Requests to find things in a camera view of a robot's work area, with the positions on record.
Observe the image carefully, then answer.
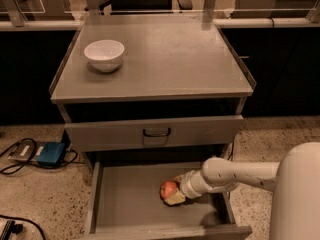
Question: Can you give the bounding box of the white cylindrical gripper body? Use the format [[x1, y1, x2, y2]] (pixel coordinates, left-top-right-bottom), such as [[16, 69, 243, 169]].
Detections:
[[179, 170, 213, 199]]

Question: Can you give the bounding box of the red apple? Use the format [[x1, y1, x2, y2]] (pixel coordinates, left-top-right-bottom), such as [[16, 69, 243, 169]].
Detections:
[[160, 180, 178, 200]]

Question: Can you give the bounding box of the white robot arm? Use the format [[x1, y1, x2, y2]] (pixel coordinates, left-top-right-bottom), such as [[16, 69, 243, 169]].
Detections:
[[160, 142, 320, 240]]

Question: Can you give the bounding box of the closed grey top drawer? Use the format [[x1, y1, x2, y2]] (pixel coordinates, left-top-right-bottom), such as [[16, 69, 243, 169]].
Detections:
[[65, 115, 243, 152]]

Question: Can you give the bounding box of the open grey middle drawer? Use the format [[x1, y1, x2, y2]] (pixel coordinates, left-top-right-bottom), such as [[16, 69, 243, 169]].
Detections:
[[85, 160, 252, 240]]

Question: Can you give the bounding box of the grey metal drawer cabinet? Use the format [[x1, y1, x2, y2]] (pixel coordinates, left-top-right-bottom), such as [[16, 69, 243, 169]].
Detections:
[[48, 13, 257, 240]]

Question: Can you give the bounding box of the blue electronic box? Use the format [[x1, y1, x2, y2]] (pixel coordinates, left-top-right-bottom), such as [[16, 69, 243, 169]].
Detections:
[[36, 142, 65, 166]]

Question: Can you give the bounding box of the white ceramic bowl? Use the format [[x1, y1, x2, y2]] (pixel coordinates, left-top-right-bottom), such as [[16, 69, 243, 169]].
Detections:
[[84, 40, 125, 72]]

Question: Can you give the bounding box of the grey power adapter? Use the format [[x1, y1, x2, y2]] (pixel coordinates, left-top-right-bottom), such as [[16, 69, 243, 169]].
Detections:
[[8, 141, 44, 162]]

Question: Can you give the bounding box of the black device at corner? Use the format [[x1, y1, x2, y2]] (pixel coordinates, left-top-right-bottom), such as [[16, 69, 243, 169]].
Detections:
[[0, 215, 47, 240]]

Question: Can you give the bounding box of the black cable beside cabinet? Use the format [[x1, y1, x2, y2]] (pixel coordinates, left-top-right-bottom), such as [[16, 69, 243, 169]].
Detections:
[[226, 140, 235, 162]]

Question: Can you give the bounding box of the black drawer handle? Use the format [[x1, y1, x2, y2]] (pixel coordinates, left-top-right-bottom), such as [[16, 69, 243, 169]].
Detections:
[[143, 128, 171, 138]]

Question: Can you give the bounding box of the black floor cable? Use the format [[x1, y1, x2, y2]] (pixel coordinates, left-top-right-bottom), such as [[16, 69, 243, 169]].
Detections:
[[0, 137, 86, 176]]

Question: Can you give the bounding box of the white ledge rail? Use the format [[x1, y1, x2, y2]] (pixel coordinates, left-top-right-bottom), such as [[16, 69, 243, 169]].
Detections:
[[0, 18, 320, 32]]

